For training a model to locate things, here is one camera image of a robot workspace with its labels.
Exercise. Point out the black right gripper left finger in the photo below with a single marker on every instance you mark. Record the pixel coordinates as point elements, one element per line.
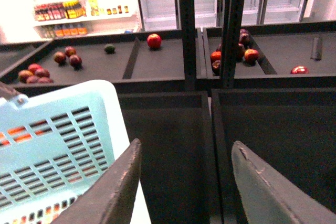
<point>115,197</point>

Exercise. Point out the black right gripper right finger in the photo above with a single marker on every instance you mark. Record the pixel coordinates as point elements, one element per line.
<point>269,197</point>

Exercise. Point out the dark green avocado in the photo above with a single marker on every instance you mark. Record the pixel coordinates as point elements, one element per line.
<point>109,48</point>

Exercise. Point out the red apple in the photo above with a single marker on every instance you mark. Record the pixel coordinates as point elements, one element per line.
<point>154,41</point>

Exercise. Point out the white grocery shelf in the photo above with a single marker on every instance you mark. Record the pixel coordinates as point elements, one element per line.
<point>34,20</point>

